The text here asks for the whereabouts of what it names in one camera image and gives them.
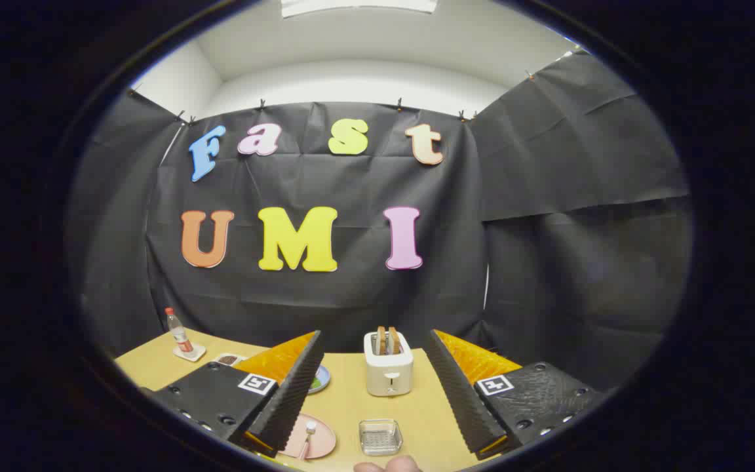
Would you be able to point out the toast slice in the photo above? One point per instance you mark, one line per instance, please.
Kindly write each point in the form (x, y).
(394, 341)
(381, 341)

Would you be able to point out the red-capped sauce bottle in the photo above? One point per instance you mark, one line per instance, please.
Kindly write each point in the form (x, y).
(181, 337)

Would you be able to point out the ceiling light panel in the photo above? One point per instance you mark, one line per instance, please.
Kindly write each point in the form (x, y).
(358, 6)

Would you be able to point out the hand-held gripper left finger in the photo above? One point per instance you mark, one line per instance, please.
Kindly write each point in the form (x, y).
(289, 400)

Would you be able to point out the pink plate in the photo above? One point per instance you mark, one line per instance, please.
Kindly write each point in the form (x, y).
(324, 440)

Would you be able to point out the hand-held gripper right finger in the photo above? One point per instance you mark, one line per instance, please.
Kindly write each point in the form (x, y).
(463, 400)

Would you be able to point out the white divided condiment tray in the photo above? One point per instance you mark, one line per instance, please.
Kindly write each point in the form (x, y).
(228, 359)

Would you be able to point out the black backdrop cloth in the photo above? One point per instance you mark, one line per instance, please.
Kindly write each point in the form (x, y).
(325, 301)

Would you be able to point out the blue plate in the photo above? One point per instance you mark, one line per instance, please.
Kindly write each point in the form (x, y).
(322, 380)

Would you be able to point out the white toaster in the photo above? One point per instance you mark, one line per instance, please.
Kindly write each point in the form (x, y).
(387, 377)

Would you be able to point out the small white square dish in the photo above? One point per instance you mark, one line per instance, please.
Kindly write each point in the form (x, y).
(197, 354)

